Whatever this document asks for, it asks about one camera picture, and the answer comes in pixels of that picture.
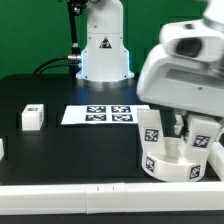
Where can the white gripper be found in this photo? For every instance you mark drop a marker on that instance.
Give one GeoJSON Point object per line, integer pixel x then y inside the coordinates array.
{"type": "Point", "coordinates": [181, 84]}

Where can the white sheet with four tags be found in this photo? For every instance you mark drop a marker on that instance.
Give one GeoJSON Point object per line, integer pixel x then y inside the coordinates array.
{"type": "Point", "coordinates": [101, 114]}

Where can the white block at left edge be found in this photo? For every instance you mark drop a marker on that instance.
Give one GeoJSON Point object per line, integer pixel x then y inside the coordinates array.
{"type": "Point", "coordinates": [1, 149]}

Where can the white right rail wall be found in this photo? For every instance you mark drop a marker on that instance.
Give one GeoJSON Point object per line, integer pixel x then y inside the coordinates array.
{"type": "Point", "coordinates": [216, 159]}

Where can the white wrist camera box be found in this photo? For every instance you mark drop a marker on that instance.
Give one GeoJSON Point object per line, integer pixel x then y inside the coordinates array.
{"type": "Point", "coordinates": [192, 40]}

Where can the white round stool seat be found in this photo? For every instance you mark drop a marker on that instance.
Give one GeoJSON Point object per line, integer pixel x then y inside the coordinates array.
{"type": "Point", "coordinates": [171, 167]}

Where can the white front rail wall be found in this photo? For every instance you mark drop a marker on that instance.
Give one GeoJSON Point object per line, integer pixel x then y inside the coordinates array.
{"type": "Point", "coordinates": [111, 198]}

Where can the white rail wall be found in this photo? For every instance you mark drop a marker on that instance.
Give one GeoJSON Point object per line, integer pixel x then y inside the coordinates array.
{"type": "Point", "coordinates": [216, 159]}
{"type": "Point", "coordinates": [111, 198]}

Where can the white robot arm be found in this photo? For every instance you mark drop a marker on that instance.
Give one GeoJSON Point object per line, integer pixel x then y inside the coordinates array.
{"type": "Point", "coordinates": [106, 60]}

